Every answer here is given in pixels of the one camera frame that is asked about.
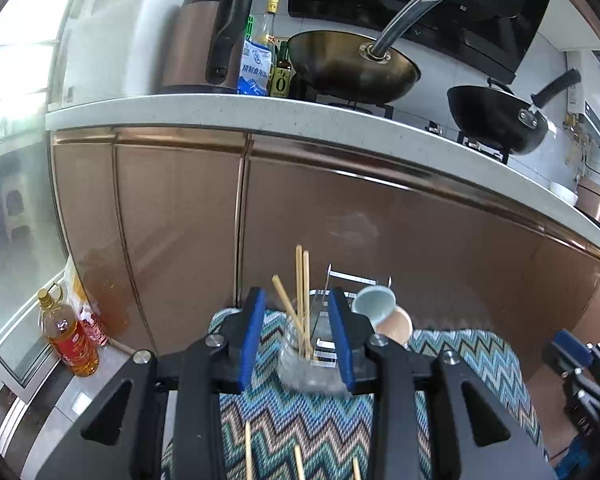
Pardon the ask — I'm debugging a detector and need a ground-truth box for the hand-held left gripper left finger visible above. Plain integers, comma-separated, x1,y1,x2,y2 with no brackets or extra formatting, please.
35,287,268,480

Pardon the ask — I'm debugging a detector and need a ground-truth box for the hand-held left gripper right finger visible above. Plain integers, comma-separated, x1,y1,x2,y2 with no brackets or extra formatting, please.
327,287,556,480

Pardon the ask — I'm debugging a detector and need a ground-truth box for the clear glass jar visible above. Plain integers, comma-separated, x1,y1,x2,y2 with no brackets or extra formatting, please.
277,297,351,394

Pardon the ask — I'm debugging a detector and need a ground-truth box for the light blue cup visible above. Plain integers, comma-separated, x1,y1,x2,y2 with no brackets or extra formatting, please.
351,285,395,334

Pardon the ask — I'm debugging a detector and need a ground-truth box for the beige cup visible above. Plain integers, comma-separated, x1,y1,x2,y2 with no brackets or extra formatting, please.
375,306,414,347

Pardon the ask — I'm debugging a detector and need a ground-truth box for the zigzag patterned cloth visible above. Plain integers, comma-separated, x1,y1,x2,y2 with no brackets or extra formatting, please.
160,307,548,480

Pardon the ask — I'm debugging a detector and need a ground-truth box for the copper lower cabinet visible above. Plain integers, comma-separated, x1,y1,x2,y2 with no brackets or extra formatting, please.
50,127,600,386

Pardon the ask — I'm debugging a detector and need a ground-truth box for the white bowl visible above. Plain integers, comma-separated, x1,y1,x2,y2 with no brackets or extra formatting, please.
549,181,579,206

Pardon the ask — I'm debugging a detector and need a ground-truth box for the red plastic packet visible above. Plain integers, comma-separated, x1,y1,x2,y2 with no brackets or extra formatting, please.
77,305,110,347

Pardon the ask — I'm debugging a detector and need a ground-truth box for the large cooking oil bottle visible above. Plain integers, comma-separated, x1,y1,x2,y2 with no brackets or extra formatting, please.
37,287,100,378

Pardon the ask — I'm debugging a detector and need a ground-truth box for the black gas stove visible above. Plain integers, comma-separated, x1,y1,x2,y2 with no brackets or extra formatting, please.
325,100,511,166

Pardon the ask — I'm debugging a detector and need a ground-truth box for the black wok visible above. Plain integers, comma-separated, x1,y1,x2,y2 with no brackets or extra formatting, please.
446,68,582,156

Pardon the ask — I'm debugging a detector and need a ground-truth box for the white water heater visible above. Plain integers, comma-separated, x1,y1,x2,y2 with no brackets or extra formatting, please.
565,52,600,151

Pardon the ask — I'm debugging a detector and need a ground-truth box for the small dark oil bottle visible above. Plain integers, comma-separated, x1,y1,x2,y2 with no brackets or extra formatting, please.
269,41,297,100

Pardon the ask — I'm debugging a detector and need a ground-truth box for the blue and white salt bag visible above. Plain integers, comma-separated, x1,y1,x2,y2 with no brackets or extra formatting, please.
237,37,274,97

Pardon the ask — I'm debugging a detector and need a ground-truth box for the brass wok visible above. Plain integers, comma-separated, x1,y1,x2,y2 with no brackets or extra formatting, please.
286,0,453,104

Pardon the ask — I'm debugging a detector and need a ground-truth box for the glass sliding door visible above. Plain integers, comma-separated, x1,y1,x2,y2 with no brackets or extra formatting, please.
0,25,81,401

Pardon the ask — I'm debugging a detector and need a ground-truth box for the copper electric kettle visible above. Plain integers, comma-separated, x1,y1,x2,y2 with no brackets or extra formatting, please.
160,0,262,96

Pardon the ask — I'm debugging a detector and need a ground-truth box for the tall yellow-capped bottle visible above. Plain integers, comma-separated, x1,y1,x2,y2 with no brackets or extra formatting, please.
255,0,281,47

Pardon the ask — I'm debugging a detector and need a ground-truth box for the metal wire rack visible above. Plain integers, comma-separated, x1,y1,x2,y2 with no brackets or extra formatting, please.
307,263,394,367

